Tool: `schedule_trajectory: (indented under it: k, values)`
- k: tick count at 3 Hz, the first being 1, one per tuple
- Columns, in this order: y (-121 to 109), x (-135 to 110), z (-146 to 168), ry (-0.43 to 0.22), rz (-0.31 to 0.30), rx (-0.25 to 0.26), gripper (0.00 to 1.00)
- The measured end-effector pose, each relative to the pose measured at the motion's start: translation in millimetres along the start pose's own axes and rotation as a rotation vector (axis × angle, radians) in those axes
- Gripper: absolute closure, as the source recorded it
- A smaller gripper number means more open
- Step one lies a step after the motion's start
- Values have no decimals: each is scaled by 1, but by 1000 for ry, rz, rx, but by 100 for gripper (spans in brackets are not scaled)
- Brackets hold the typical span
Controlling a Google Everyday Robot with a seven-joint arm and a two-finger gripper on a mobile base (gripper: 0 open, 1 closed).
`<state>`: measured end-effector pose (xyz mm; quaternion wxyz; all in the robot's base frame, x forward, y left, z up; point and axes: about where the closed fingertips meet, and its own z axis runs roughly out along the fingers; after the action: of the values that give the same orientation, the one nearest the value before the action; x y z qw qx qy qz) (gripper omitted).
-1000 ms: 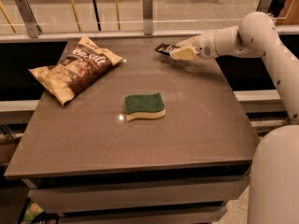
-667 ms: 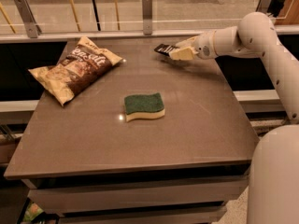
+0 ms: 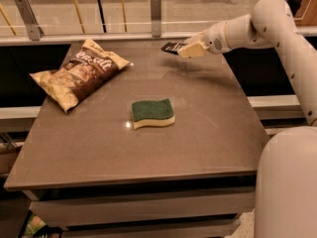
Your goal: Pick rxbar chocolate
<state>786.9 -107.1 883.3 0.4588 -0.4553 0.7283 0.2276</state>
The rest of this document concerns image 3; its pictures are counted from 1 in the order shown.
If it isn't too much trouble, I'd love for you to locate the green packet under table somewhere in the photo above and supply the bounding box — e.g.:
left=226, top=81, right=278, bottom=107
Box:
left=24, top=214, right=46, bottom=236

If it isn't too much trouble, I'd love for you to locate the brown sea salt chip bag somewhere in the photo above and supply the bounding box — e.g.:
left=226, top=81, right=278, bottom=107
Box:
left=31, top=39, right=130, bottom=112

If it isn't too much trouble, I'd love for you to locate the green and yellow sponge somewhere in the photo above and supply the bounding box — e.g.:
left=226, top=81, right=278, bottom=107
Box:
left=132, top=98, right=175, bottom=129

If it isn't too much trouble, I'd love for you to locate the black rxbar chocolate bar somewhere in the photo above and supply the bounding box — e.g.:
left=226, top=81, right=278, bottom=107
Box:
left=161, top=42, right=184, bottom=55

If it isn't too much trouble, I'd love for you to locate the left metal railing bracket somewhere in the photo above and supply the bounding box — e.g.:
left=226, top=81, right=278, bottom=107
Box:
left=14, top=0, right=44, bottom=41

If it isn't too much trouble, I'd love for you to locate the middle metal railing bracket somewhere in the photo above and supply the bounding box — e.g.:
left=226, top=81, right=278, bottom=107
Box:
left=151, top=0, right=161, bottom=37

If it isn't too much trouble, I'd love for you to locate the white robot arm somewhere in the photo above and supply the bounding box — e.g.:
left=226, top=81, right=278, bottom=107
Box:
left=177, top=0, right=317, bottom=238

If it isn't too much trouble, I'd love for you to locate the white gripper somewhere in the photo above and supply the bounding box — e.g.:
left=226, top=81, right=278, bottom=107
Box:
left=177, top=23, right=228, bottom=58

